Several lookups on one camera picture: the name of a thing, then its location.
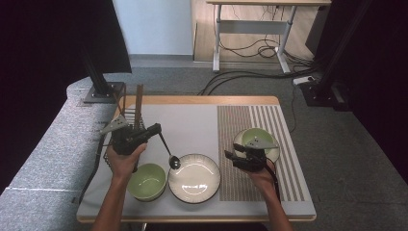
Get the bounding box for thick black floor cables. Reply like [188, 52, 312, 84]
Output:
[196, 65, 321, 96]

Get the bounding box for grey carpeted platform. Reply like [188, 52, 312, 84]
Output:
[0, 76, 129, 231]

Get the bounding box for black metal stand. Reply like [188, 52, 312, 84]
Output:
[299, 0, 374, 113]
[80, 44, 126, 104]

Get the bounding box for tangled black cables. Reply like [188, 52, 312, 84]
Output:
[219, 4, 317, 70]

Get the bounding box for large white ribbed plate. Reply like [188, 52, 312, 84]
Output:
[166, 153, 222, 205]

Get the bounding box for thin black cable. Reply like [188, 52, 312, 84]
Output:
[288, 84, 298, 134]

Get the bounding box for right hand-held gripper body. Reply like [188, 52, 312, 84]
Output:
[233, 138, 279, 172]

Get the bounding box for person's right hand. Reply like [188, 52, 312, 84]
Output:
[247, 161, 277, 195]

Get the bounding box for brown striped placemat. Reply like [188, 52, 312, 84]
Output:
[217, 105, 306, 202]

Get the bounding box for green bowl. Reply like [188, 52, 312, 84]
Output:
[241, 127, 276, 147]
[233, 129, 281, 164]
[126, 163, 167, 202]

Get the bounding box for person's left hand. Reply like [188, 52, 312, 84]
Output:
[107, 142, 149, 183]

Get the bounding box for black curtain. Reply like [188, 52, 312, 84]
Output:
[316, 0, 408, 176]
[0, 0, 133, 196]

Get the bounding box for white metal desk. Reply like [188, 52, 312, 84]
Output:
[206, 0, 332, 75]

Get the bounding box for left hand-held gripper cable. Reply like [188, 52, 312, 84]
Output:
[77, 134, 109, 206]

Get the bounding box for black-handled metal spoon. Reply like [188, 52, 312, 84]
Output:
[158, 132, 182, 170]

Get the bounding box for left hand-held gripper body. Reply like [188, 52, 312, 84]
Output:
[99, 115, 149, 156]

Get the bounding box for white power strip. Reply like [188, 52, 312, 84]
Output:
[293, 75, 317, 87]

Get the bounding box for black wire cutlery basket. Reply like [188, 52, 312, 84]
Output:
[103, 107, 147, 171]

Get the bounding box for wooden table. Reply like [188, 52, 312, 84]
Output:
[76, 94, 318, 224]

